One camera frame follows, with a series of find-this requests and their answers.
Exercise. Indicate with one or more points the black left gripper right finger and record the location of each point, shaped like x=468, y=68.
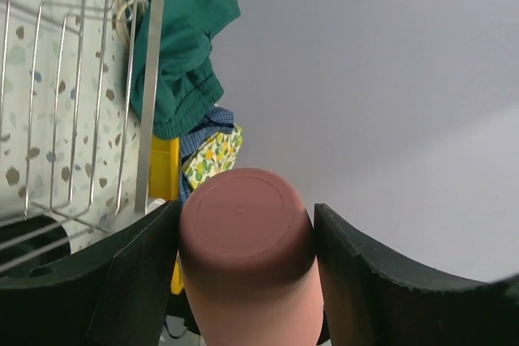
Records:
x=374, y=295

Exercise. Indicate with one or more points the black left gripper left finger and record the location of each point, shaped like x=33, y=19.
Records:
x=114, y=292

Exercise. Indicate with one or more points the pink plastic cup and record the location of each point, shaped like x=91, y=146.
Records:
x=247, y=253

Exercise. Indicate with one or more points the metal wire dish rack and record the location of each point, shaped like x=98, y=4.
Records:
x=71, y=146

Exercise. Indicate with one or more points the black plate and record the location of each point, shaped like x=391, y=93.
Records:
x=27, y=236

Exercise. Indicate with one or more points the white speckled bowl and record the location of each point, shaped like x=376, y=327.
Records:
x=153, y=204

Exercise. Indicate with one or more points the yellow plastic bin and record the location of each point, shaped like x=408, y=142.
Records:
x=164, y=169

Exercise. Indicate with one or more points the lemon print cloth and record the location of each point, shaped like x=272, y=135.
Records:
x=215, y=155

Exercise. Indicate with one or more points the blue checked cloth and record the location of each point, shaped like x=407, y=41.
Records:
x=217, y=119

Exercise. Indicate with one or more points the teal green cloth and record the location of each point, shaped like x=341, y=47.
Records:
x=187, y=86

